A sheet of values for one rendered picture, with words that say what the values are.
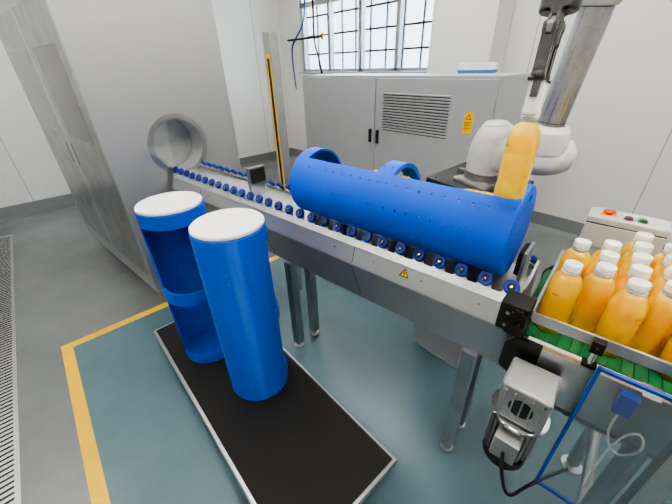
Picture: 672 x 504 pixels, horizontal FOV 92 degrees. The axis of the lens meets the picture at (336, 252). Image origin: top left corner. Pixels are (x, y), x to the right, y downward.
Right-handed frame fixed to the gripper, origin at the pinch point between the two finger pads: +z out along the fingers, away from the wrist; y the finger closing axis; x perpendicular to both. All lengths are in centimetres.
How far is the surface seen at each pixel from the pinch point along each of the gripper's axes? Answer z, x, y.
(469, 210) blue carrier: 28.8, -9.2, -3.0
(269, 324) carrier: 90, -75, 14
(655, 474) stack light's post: 66, 41, 21
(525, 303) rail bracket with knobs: 47.5, 11.2, 5.1
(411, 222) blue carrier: 36.4, -25.8, -3.0
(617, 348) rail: 51, 31, 5
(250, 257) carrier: 56, -75, 23
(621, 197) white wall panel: 56, 49, -283
